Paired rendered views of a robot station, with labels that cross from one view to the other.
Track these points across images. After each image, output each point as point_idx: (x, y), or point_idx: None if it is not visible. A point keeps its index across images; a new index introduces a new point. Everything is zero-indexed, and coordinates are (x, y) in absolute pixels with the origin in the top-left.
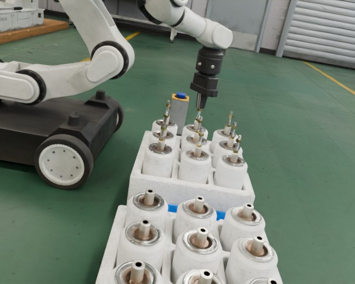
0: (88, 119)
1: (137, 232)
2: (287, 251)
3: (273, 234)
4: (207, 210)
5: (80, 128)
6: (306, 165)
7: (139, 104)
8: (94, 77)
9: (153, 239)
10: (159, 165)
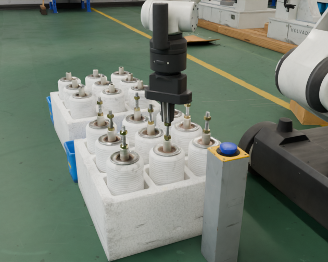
0: (304, 152)
1: (133, 80)
2: (33, 194)
3: (43, 206)
4: (106, 91)
5: (272, 128)
6: None
7: None
8: None
9: (124, 79)
10: None
